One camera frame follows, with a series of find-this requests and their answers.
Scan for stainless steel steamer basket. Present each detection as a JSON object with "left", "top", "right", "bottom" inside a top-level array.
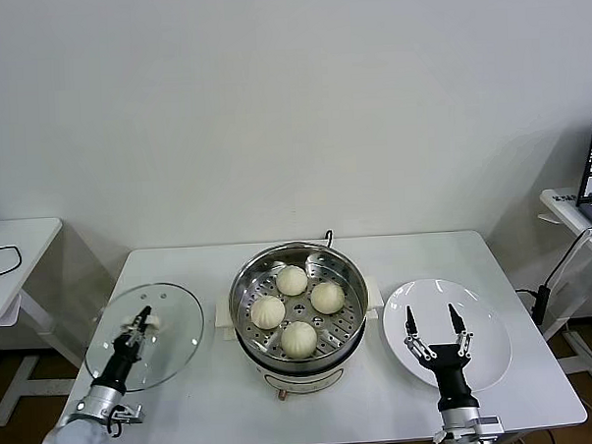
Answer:
[{"left": 226, "top": 239, "right": 373, "bottom": 378}]

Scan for round glass lid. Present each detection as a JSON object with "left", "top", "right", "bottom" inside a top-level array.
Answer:
[{"left": 81, "top": 280, "right": 209, "bottom": 395}]

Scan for black looped cable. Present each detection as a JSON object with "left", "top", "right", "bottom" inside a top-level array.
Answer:
[{"left": 0, "top": 243, "right": 25, "bottom": 279}]

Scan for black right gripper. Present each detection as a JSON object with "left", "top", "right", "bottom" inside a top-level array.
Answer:
[{"left": 401, "top": 301, "right": 479, "bottom": 416}]

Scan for grey laptop cable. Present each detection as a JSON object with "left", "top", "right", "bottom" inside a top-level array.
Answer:
[{"left": 544, "top": 227, "right": 592, "bottom": 289}]

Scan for black hanging power adapter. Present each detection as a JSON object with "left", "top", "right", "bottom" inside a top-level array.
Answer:
[{"left": 532, "top": 283, "right": 553, "bottom": 326}]

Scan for steel steamer pot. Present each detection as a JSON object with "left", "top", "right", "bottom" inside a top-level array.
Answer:
[{"left": 214, "top": 275, "right": 387, "bottom": 403}]

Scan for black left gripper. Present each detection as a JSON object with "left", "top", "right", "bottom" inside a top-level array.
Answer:
[{"left": 87, "top": 305, "right": 157, "bottom": 392}]

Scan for white steamed baozi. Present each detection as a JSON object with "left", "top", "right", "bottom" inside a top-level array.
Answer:
[
  {"left": 309, "top": 281, "right": 347, "bottom": 315},
  {"left": 249, "top": 295, "right": 287, "bottom": 332},
  {"left": 279, "top": 318, "right": 319, "bottom": 361},
  {"left": 275, "top": 264, "right": 310, "bottom": 298}
]

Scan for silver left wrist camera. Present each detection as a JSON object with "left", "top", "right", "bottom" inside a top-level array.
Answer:
[{"left": 109, "top": 404, "right": 146, "bottom": 427}]

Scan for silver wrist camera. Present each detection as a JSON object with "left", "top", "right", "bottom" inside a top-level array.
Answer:
[
  {"left": 473, "top": 414, "right": 506, "bottom": 439},
  {"left": 109, "top": 404, "right": 146, "bottom": 427}
]

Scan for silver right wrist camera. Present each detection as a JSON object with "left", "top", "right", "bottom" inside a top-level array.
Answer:
[{"left": 473, "top": 414, "right": 506, "bottom": 439}]

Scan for white round plate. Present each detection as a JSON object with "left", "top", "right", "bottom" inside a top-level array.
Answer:
[{"left": 380, "top": 275, "right": 514, "bottom": 399}]

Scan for white laptop side table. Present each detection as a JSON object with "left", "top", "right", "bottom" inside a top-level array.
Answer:
[{"left": 538, "top": 185, "right": 592, "bottom": 404}]

